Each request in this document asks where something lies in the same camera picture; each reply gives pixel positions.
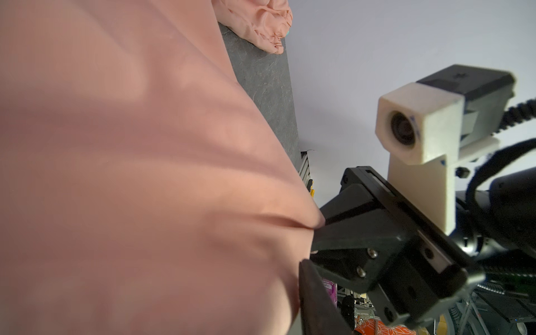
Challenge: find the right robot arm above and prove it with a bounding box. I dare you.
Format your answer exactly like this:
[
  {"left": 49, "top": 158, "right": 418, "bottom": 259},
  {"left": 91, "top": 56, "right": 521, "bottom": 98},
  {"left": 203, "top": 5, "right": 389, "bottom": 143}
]
[{"left": 300, "top": 140, "right": 535, "bottom": 334}]

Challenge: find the pink zip jacket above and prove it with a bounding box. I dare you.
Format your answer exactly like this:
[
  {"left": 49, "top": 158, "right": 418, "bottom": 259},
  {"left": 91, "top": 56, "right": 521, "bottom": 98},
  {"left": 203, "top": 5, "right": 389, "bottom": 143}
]
[{"left": 1, "top": 1, "right": 324, "bottom": 334}]

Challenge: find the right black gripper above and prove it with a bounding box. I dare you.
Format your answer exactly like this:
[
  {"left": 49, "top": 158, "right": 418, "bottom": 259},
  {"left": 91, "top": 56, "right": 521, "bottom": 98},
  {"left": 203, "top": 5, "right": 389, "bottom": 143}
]
[{"left": 311, "top": 167, "right": 485, "bottom": 329}]

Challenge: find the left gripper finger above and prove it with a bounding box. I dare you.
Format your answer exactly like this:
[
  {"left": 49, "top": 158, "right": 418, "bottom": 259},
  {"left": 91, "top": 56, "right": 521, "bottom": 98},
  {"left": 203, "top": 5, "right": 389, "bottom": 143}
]
[{"left": 299, "top": 259, "right": 352, "bottom": 335}]

